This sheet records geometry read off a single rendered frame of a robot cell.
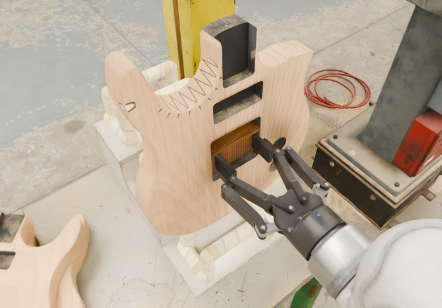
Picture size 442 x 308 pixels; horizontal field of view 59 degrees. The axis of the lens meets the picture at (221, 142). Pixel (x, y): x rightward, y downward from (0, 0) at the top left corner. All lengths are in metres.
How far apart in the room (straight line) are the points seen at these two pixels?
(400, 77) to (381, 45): 1.59
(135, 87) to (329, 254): 0.31
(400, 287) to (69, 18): 3.58
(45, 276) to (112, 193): 0.30
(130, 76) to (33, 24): 3.34
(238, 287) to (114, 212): 0.37
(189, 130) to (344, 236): 0.25
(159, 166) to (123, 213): 0.50
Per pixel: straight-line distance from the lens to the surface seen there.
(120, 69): 0.44
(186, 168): 0.60
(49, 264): 0.91
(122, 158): 0.92
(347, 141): 2.11
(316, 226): 0.54
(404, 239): 0.33
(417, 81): 1.80
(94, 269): 0.99
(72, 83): 2.99
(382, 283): 0.33
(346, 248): 0.52
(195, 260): 0.90
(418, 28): 1.72
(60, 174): 2.42
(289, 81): 0.64
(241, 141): 0.64
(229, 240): 0.84
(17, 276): 0.92
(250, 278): 0.94
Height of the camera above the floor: 1.80
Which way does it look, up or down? 49 degrees down
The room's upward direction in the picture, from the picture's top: straight up
